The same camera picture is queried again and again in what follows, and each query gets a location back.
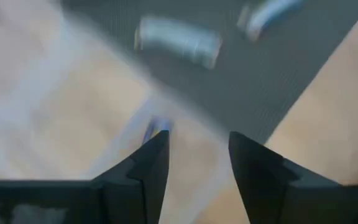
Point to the blue granola bar wrapper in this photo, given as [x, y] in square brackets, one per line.
[269, 14]
[179, 39]

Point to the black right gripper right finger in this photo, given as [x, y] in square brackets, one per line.
[266, 189]

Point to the blue and yellow granola bar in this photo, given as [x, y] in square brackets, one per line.
[158, 127]

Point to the grey textured mat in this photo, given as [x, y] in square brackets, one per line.
[244, 87]

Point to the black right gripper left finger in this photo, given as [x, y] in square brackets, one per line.
[141, 186]

